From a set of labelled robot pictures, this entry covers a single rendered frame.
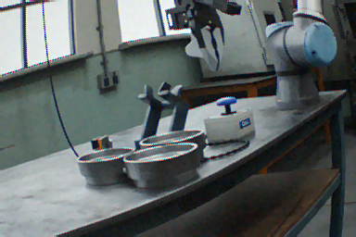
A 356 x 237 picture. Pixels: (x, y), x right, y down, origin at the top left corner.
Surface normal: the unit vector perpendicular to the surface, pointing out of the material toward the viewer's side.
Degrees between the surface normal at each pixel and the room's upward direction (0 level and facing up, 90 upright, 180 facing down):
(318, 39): 97
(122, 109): 90
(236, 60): 90
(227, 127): 90
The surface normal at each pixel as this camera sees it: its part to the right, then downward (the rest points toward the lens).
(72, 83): 0.74, -0.07
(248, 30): -0.64, 0.21
